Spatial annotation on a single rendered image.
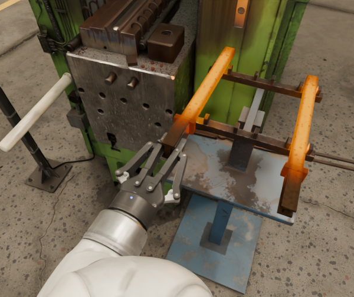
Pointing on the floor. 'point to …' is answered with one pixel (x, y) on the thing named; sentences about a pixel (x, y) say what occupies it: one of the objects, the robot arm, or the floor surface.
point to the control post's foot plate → (58, 177)
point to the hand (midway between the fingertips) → (176, 137)
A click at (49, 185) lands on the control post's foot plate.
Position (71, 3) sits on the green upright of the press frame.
